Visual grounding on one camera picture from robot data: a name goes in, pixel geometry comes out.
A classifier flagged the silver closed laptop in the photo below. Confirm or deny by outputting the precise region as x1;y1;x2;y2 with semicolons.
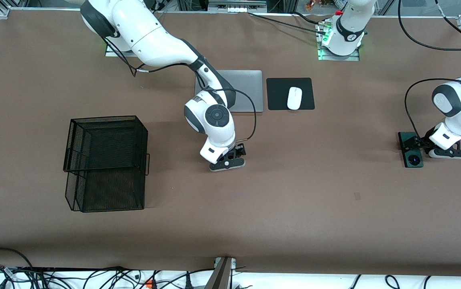
195;70;264;113

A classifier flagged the black mouse pad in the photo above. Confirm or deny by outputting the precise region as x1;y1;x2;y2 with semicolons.
266;77;316;111

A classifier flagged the white computer mouse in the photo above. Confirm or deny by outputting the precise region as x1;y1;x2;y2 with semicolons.
287;87;303;110

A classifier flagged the black mesh two-tier tray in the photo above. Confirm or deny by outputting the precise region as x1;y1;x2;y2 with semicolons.
63;116;151;213

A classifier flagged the white power strip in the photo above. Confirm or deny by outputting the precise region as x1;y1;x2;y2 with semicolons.
208;0;267;12

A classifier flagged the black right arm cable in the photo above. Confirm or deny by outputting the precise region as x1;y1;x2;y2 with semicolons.
101;35;257;142

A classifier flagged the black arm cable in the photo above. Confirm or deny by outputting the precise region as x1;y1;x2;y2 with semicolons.
101;35;257;142
397;0;461;142

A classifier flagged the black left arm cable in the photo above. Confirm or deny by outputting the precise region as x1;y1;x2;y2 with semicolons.
397;0;461;142

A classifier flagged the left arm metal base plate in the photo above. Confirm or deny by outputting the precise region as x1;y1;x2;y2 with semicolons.
318;46;360;61

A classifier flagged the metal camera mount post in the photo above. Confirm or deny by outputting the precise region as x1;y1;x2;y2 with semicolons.
204;256;237;289

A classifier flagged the black cable on table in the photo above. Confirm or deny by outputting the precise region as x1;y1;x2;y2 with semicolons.
248;12;327;35

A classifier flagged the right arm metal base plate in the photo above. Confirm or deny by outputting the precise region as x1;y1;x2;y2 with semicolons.
105;40;135;57

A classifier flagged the thick black cable loop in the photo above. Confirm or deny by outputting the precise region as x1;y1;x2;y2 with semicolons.
0;247;34;269

